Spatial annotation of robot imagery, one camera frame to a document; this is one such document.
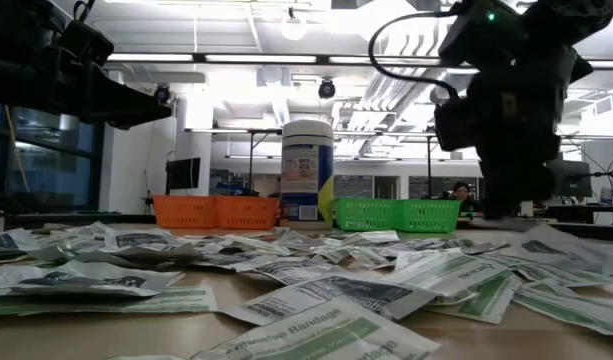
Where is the round white ceiling lamp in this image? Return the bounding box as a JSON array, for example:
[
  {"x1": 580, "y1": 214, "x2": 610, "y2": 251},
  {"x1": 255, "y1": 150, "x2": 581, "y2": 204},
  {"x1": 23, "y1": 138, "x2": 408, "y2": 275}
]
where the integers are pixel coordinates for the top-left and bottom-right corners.
[{"x1": 279, "y1": 7, "x2": 309, "y2": 42}]

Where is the person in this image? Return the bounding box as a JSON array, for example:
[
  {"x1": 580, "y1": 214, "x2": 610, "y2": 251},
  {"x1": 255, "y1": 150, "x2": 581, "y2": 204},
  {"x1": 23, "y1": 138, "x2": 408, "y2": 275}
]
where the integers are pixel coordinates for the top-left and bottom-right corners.
[{"x1": 450, "y1": 180, "x2": 480, "y2": 212}]

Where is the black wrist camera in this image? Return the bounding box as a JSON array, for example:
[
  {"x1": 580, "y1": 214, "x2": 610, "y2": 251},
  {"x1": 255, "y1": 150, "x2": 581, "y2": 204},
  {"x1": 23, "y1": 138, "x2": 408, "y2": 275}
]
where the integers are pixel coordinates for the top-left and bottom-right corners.
[
  {"x1": 433, "y1": 97, "x2": 483, "y2": 152},
  {"x1": 60, "y1": 19, "x2": 115, "y2": 66}
]

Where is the green plastic basket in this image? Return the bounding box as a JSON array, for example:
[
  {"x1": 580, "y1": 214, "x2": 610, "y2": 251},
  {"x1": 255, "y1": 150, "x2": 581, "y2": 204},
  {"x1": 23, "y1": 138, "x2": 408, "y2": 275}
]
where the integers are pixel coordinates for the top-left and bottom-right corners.
[
  {"x1": 395, "y1": 198, "x2": 461, "y2": 234},
  {"x1": 334, "y1": 197, "x2": 400, "y2": 232}
]

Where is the overhead light bar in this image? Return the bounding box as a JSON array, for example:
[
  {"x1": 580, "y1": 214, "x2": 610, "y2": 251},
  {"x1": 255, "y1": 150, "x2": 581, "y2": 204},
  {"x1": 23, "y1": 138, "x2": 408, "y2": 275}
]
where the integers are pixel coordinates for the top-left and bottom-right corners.
[{"x1": 105, "y1": 52, "x2": 613, "y2": 70}]

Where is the yellow cable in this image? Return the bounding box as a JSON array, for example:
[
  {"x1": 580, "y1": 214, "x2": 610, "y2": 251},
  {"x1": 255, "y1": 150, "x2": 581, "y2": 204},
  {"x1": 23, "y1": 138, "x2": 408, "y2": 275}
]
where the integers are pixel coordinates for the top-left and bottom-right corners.
[{"x1": 3, "y1": 104, "x2": 32, "y2": 206}]

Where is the black wall monitor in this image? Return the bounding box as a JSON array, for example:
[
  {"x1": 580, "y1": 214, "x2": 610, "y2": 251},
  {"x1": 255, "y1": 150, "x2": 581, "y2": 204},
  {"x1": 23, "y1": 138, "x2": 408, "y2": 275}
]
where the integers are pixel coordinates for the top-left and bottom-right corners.
[{"x1": 165, "y1": 157, "x2": 202, "y2": 191}]

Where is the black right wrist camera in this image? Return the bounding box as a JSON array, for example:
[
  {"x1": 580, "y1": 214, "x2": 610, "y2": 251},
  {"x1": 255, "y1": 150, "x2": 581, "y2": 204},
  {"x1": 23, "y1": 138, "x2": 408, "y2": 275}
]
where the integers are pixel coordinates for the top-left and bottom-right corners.
[{"x1": 433, "y1": 97, "x2": 483, "y2": 152}]

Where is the white wipes canister blue label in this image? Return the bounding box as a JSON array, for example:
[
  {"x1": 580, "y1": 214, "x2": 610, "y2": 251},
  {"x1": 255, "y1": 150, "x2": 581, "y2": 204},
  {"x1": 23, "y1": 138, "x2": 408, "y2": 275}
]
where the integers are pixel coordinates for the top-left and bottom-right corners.
[{"x1": 279, "y1": 119, "x2": 335, "y2": 231}]

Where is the black aluminium rig frame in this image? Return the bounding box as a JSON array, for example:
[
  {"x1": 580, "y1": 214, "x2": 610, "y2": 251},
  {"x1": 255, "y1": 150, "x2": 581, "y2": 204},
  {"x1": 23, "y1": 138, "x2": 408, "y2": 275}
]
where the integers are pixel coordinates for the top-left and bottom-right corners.
[{"x1": 5, "y1": 212, "x2": 613, "y2": 242}]

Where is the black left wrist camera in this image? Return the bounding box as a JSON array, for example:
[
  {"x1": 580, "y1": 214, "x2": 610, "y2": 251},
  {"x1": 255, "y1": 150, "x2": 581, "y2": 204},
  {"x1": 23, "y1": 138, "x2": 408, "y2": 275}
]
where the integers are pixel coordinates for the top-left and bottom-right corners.
[{"x1": 60, "y1": 19, "x2": 115, "y2": 66}]

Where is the dark glass window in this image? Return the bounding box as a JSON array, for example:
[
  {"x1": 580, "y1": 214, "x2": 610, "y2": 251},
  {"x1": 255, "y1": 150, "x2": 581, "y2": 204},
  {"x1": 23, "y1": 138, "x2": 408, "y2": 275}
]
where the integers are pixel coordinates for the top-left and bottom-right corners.
[{"x1": 0, "y1": 102, "x2": 105, "y2": 214}]

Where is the black background frame stand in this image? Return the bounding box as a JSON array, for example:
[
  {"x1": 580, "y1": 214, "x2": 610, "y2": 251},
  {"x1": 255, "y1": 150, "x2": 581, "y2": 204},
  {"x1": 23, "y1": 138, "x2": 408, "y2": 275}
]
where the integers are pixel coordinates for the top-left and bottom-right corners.
[{"x1": 185, "y1": 127, "x2": 437, "y2": 199}]

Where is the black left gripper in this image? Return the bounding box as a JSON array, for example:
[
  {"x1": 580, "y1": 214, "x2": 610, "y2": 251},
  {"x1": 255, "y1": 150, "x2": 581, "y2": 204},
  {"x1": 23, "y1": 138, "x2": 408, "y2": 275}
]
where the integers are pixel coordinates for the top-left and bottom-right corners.
[{"x1": 0, "y1": 47, "x2": 173, "y2": 130}]

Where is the orange plastic basket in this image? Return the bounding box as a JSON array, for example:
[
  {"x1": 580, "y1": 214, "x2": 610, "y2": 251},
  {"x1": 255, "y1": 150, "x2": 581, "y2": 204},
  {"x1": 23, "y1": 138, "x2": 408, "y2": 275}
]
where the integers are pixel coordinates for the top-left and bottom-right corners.
[
  {"x1": 152, "y1": 194, "x2": 218, "y2": 230},
  {"x1": 215, "y1": 195, "x2": 280, "y2": 231}
]

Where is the black desk monitor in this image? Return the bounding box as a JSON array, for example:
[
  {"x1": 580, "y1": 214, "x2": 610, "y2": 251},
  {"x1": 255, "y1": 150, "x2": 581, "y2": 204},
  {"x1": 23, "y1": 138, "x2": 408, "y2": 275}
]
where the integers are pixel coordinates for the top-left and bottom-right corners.
[{"x1": 545, "y1": 159, "x2": 593, "y2": 199}]

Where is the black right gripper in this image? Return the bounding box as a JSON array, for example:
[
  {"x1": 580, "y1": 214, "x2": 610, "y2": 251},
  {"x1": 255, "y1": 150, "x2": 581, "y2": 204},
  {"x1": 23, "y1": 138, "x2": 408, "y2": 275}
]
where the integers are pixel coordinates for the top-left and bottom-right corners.
[{"x1": 478, "y1": 49, "x2": 595, "y2": 220}]

